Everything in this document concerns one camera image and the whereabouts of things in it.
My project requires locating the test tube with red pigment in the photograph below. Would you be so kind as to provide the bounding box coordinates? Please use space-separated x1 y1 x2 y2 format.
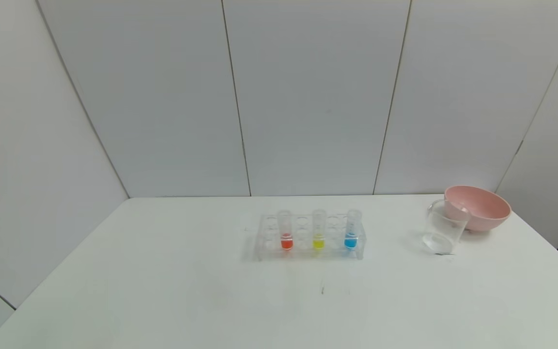
277 210 293 251

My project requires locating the test tube with blue pigment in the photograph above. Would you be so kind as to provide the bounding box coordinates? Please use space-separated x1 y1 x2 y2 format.
345 209 362 251

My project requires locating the test tube with yellow pigment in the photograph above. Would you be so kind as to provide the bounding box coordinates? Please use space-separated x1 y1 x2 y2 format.
312 209 327 250

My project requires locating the clear acrylic test tube rack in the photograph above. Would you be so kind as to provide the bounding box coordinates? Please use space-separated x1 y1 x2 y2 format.
255 212 368 261

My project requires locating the clear glass beaker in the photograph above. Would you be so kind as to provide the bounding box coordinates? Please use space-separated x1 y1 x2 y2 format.
422 199 471 255

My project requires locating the pink bowl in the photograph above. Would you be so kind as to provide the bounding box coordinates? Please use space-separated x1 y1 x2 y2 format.
444 186 512 232

